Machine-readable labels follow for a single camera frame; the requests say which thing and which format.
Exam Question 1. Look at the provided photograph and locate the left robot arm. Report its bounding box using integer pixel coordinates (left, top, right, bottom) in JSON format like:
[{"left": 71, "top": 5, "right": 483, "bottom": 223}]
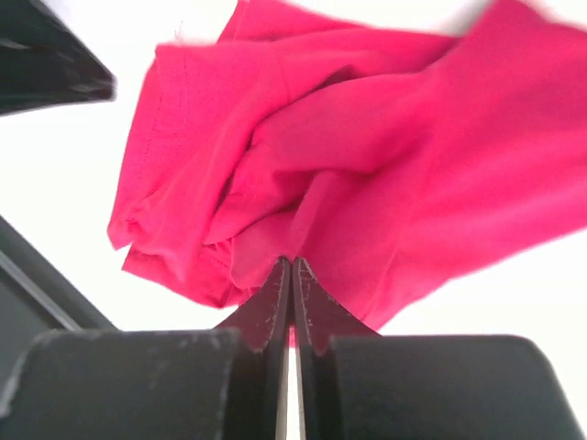
[{"left": 1, "top": 0, "right": 116, "bottom": 116}]

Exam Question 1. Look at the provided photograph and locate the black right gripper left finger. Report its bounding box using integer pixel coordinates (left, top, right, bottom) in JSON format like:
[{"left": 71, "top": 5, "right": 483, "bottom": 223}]
[{"left": 1, "top": 258, "right": 290, "bottom": 439}]

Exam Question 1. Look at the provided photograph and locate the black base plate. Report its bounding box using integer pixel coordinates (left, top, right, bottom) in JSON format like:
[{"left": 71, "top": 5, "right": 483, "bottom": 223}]
[{"left": 0, "top": 214, "right": 116, "bottom": 363}]

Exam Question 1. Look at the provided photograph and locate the pink t-shirt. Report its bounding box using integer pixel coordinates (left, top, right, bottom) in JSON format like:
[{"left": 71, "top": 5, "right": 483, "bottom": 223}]
[{"left": 107, "top": 1, "right": 586, "bottom": 329}]

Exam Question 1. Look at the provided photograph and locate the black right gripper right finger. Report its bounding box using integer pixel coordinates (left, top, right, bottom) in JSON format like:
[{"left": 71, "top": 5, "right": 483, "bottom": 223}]
[{"left": 292, "top": 258, "right": 583, "bottom": 440}]

